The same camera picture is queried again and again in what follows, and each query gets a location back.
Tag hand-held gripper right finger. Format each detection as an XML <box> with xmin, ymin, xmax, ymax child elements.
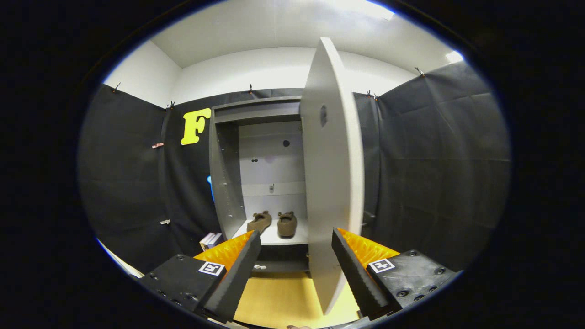
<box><xmin>331</xmin><ymin>228</ymin><xmax>460</xmax><ymax>320</ymax></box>

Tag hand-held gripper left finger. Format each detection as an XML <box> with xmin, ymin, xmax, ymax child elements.
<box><xmin>137</xmin><ymin>230</ymin><xmax>262</xmax><ymax>323</ymax></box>

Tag brown fuzzy shoe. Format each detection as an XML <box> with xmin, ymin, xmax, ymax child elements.
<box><xmin>247</xmin><ymin>211</ymin><xmax>272</xmax><ymax>234</ymax></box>
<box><xmin>277</xmin><ymin>211</ymin><xmax>298</xmax><ymax>238</ymax></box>

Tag grey shoe cabinet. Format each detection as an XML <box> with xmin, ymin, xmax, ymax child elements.
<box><xmin>208</xmin><ymin>95</ymin><xmax>380</xmax><ymax>275</ymax></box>

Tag long ceiling light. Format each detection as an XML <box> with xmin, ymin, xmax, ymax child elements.
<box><xmin>361</xmin><ymin>0</ymin><xmax>396</xmax><ymax>21</ymax></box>

